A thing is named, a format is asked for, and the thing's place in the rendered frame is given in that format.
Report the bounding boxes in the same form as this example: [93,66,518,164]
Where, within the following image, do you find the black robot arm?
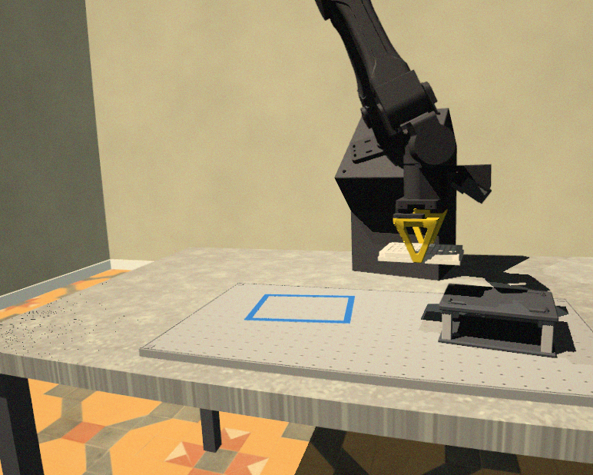
[315,0,492,204]

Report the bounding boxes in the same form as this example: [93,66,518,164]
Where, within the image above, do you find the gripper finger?
[413,209,447,244]
[393,218,439,263]

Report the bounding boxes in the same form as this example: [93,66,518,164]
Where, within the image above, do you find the blue tape rectangle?
[244,294,355,324]

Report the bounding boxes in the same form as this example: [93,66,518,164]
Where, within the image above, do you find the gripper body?
[393,164,447,219]

